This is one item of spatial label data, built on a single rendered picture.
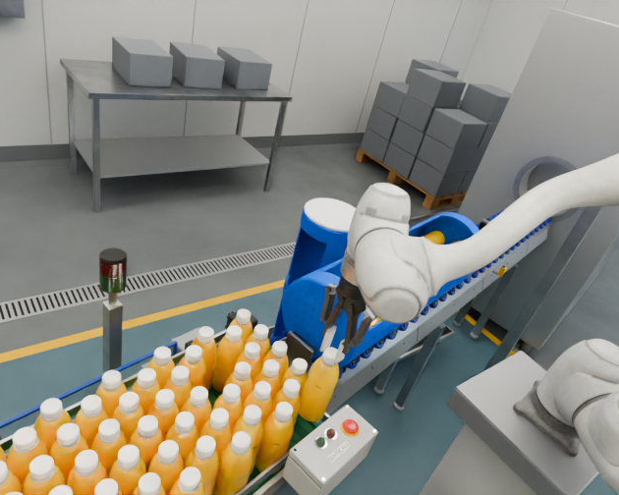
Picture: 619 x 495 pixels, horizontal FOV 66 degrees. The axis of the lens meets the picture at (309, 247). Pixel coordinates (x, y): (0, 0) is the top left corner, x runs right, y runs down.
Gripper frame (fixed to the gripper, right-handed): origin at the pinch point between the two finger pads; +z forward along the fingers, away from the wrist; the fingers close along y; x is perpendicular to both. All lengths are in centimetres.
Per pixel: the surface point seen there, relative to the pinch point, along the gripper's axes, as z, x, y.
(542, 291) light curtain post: 40, -158, -17
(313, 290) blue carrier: 5.5, -16.6, 20.6
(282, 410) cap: 13.2, 13.5, 0.1
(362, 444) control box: 14.4, 4.3, -17.1
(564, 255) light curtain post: 18, -158, -16
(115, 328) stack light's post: 22, 27, 50
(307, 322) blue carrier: 16.9, -16.2, 19.4
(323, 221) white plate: 21, -72, 62
